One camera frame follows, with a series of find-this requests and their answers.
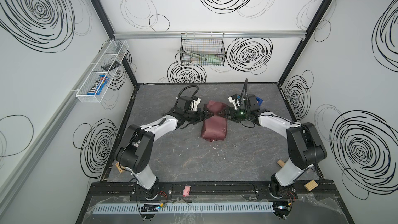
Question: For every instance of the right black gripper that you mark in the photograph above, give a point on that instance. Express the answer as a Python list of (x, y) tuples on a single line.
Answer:
[(226, 111)]

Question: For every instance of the black wire wall basket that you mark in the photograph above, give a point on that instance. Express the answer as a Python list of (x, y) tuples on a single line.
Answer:
[(202, 43)]

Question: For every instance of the small pink pig figure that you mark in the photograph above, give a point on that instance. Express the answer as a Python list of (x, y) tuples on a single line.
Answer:
[(186, 191)]

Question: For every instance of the small wooden block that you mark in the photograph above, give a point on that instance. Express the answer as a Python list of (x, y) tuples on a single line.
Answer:
[(311, 185)]

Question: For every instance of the metal tongs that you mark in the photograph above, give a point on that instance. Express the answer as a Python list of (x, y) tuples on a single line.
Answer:
[(193, 55)]

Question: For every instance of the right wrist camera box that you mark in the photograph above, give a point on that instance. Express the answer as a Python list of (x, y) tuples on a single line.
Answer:
[(239, 102)]

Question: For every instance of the red wrapping paper sheet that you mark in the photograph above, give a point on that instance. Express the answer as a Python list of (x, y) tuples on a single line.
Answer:
[(215, 127)]

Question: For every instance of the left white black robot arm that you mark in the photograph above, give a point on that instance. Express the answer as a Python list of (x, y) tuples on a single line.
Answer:
[(135, 149)]

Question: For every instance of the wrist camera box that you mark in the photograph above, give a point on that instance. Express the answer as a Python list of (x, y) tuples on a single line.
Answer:
[(189, 103), (239, 102)]

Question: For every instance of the green item in basket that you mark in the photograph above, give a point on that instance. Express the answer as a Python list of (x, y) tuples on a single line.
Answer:
[(214, 59)]

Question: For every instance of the grey slotted cable duct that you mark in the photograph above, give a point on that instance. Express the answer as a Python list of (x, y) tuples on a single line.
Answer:
[(182, 208)]

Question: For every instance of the blue tape dispenser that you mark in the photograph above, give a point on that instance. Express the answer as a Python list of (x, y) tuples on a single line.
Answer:
[(259, 101)]

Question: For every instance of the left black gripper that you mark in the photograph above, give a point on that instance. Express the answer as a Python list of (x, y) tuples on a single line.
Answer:
[(200, 117)]

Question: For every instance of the white wire wall shelf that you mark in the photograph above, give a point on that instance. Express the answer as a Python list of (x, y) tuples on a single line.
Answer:
[(112, 50)]

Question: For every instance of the wooden mallet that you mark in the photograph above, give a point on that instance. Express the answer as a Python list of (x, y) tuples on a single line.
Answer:
[(281, 163)]

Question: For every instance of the blue candy packet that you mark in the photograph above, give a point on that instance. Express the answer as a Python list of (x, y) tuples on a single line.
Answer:
[(99, 84)]

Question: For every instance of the wooden stamped tile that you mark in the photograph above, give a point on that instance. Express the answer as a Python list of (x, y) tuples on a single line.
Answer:
[(119, 167)]

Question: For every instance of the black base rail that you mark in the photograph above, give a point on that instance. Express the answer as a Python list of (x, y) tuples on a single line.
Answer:
[(174, 190)]

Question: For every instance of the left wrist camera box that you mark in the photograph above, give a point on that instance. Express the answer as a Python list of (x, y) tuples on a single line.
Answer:
[(189, 103)]

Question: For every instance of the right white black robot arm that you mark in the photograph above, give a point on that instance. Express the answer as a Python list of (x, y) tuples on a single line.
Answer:
[(305, 147)]

